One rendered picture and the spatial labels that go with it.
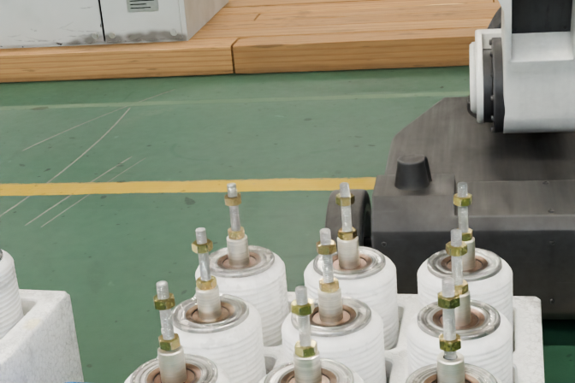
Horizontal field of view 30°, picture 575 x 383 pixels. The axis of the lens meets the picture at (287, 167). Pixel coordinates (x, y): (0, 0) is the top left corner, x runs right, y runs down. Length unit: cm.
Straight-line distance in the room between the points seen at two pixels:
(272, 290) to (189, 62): 186
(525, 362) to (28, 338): 53
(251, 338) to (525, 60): 67
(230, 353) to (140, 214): 101
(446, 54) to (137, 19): 86
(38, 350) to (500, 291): 52
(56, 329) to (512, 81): 71
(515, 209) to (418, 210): 12
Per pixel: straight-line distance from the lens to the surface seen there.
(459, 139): 174
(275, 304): 113
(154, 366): 96
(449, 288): 85
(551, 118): 158
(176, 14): 299
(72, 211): 207
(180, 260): 179
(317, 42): 286
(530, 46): 154
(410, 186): 141
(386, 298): 110
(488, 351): 97
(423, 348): 98
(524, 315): 117
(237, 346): 101
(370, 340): 99
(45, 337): 126
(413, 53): 284
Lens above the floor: 72
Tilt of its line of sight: 20 degrees down
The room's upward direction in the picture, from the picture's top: 5 degrees counter-clockwise
